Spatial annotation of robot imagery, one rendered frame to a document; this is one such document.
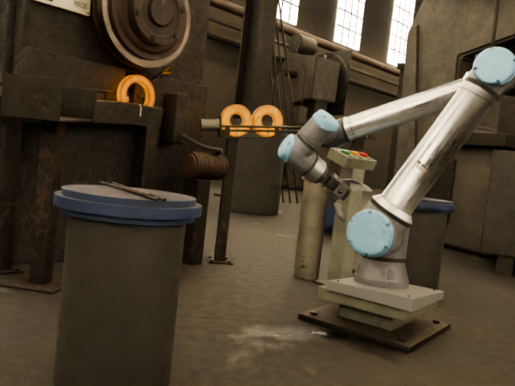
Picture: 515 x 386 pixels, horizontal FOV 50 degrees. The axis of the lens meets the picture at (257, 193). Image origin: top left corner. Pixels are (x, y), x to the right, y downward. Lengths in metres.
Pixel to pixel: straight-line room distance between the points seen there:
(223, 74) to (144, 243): 10.19
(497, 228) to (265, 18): 4.25
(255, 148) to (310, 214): 2.62
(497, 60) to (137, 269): 1.17
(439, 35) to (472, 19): 0.30
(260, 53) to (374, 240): 5.26
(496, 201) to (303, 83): 7.10
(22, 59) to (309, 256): 1.48
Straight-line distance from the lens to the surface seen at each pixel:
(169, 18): 2.53
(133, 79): 2.53
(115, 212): 1.10
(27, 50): 2.39
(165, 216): 1.11
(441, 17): 4.78
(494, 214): 3.57
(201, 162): 2.54
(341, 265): 2.50
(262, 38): 6.84
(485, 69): 1.75
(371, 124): 1.94
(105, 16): 2.45
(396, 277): 1.92
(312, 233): 2.54
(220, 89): 11.19
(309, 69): 10.41
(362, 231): 1.73
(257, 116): 2.72
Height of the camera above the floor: 0.54
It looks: 4 degrees down
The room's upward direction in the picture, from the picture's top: 6 degrees clockwise
